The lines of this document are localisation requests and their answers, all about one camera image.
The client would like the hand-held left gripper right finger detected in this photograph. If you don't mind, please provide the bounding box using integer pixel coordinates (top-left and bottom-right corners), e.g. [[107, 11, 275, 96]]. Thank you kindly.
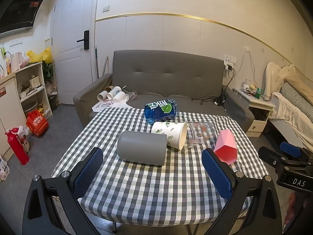
[[201, 148, 285, 235]]

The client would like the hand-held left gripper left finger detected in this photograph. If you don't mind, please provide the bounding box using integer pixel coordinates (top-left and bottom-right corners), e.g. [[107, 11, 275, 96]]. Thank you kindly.
[[22, 147, 115, 235]]

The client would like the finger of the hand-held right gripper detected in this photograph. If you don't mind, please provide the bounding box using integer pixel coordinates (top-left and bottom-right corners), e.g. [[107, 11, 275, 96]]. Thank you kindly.
[[258, 146, 297, 175], [280, 141, 313, 163]]

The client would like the grey cup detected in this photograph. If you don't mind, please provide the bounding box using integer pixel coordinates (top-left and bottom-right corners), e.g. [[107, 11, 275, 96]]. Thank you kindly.
[[117, 130, 168, 166]]

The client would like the pink faceted cup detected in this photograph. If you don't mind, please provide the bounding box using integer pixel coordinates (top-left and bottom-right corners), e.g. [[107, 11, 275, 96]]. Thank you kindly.
[[213, 129, 238, 165]]

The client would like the clear plastic cup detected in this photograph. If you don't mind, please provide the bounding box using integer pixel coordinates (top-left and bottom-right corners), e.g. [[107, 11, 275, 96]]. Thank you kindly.
[[187, 122, 218, 150]]

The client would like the white paper cup green print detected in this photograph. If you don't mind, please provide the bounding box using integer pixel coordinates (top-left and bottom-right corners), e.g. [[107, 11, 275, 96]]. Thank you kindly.
[[151, 121, 188, 151]]

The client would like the blue dotted paper cup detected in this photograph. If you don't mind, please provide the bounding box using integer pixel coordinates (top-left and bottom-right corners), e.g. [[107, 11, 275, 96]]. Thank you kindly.
[[108, 86, 122, 100]]

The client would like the person's right hand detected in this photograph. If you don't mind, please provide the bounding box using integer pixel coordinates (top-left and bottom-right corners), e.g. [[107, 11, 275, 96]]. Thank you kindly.
[[286, 191, 309, 226]]

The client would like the bed with striped bedding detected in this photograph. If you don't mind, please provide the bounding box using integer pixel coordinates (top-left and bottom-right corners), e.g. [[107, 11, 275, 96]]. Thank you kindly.
[[268, 92, 313, 141]]

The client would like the white nightstand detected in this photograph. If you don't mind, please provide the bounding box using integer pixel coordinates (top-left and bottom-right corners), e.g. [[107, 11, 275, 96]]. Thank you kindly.
[[232, 88, 277, 138]]

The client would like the striped pillow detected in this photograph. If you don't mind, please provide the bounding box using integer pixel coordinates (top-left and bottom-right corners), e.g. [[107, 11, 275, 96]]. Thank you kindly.
[[280, 82, 313, 123]]

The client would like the grey checkered tablecloth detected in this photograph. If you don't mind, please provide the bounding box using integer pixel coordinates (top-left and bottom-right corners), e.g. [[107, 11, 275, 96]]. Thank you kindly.
[[51, 106, 257, 226]]

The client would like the beige pillow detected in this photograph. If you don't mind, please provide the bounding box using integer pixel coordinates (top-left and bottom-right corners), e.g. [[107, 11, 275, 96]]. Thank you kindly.
[[286, 75, 313, 97]]

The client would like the white printed paper sheet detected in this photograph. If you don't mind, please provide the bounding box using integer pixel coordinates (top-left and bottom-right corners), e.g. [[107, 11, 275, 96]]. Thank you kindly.
[[92, 101, 133, 112]]

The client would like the red shopping bag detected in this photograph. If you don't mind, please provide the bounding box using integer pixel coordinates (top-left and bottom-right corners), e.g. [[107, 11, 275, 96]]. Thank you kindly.
[[26, 110, 49, 138]]

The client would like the white printed plastic bag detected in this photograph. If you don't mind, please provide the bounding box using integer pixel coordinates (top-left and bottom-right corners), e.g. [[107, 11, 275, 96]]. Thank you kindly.
[[15, 126, 32, 153]]

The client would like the white bed headboard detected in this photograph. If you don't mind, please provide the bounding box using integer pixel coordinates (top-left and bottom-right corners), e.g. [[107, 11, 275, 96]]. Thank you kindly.
[[265, 62, 298, 99]]

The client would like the red thermos bottle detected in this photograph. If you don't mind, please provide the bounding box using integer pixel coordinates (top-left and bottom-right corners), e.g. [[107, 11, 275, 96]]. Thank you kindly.
[[5, 128, 30, 165]]

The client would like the blue plastic bottle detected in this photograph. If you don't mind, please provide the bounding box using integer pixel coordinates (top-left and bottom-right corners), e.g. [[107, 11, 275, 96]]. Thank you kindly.
[[144, 99, 181, 124]]

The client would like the grey plastic basin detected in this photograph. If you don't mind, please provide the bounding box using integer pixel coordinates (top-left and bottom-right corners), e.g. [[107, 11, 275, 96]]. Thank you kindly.
[[22, 100, 39, 113]]

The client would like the white cabinet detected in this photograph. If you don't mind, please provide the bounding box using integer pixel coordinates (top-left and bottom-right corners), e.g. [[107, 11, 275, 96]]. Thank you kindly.
[[0, 75, 28, 162]]

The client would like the white open shelf unit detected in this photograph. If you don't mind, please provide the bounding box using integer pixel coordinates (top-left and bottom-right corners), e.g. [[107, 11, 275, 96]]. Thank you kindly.
[[15, 62, 53, 125]]

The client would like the grey sofa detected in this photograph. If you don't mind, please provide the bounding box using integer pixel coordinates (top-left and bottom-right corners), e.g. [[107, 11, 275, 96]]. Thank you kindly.
[[73, 50, 255, 133]]

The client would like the green potted plant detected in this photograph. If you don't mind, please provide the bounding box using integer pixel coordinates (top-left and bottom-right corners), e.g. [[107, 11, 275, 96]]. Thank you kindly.
[[42, 60, 55, 84]]

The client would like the yellow plastic bag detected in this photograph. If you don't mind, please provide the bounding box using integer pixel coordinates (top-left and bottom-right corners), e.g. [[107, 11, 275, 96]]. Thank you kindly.
[[26, 47, 53, 64]]

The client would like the white electric kettle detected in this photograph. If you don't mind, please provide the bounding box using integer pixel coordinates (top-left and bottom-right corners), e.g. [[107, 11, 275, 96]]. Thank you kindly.
[[10, 51, 24, 73]]

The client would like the white door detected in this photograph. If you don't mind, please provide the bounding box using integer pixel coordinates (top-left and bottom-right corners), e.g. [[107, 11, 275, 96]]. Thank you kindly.
[[50, 0, 101, 106]]

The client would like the black range hood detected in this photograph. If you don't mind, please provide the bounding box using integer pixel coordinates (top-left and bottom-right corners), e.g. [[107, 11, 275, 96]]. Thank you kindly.
[[0, 0, 48, 38]]

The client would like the black cable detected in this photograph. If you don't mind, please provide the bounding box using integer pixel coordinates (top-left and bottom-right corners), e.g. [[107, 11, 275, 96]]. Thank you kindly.
[[191, 94, 227, 106]]

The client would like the white cable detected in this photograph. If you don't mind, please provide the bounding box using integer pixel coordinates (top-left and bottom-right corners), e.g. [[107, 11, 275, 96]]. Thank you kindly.
[[238, 46, 255, 90]]

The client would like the green handled mop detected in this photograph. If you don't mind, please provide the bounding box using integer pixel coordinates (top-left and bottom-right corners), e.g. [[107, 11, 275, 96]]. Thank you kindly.
[[94, 46, 100, 79]]

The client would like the black door lock handle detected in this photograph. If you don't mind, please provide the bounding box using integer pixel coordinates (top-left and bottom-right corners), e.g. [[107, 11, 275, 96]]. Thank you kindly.
[[76, 30, 90, 50]]

